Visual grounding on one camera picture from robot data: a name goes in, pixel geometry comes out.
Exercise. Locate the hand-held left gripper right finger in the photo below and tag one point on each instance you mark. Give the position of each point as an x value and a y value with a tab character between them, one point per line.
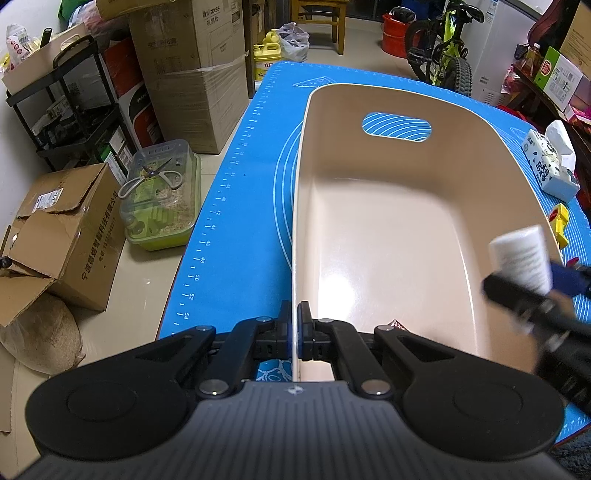
303	325

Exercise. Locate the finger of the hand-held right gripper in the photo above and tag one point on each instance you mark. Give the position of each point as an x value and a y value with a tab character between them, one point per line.
512	295
569	280

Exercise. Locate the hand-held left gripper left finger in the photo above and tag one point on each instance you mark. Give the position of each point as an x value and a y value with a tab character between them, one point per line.
286	325

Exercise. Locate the white tube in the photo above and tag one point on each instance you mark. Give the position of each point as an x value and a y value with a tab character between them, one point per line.
521	258

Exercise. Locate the beige plastic basket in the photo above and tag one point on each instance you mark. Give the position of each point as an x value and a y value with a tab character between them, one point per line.
392	230

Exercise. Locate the yellow tape dispenser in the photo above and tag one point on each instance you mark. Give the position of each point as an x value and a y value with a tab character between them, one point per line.
561	224

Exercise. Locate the blue silicone mat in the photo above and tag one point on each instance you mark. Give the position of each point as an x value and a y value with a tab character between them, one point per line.
249	221

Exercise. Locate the tissue pack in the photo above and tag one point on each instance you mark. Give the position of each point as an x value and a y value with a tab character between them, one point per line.
549	161

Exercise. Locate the green container with clear lid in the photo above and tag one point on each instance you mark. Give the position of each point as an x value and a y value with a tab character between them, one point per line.
161	217

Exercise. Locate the grey scissors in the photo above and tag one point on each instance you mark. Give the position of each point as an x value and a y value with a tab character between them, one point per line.
147	180

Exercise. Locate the green and white box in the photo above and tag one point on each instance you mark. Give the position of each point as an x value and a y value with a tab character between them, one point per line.
556	76

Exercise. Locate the wrapped cardboard box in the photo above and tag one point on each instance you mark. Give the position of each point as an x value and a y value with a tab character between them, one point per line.
203	110

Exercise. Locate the printed open cardboard box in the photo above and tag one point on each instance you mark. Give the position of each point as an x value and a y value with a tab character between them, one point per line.
69	240

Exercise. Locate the white appliance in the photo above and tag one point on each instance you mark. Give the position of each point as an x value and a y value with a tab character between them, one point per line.
503	41

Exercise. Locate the beige sack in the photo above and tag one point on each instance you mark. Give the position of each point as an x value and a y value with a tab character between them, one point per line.
37	337

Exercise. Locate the green children's bicycle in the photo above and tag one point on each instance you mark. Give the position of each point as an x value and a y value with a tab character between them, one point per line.
443	50

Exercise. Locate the red and white box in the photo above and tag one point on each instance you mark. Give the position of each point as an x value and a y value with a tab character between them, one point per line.
138	106

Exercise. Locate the yellow detergent jug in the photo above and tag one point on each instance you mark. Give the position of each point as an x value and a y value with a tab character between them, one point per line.
265	57

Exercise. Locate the white plastic bag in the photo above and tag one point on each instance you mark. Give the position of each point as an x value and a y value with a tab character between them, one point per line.
295	46

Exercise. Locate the red bucket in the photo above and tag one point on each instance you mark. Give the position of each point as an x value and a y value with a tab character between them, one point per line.
392	34

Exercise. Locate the black shelf cart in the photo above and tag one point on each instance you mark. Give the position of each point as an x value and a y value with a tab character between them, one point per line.
69	115

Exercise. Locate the wooden stool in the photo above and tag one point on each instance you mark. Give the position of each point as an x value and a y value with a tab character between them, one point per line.
323	18

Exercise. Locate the tall cardboard box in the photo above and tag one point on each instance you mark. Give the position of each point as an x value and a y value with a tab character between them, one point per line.
184	32

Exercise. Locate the open cardboard tray box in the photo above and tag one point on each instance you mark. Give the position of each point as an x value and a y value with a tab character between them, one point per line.
41	60

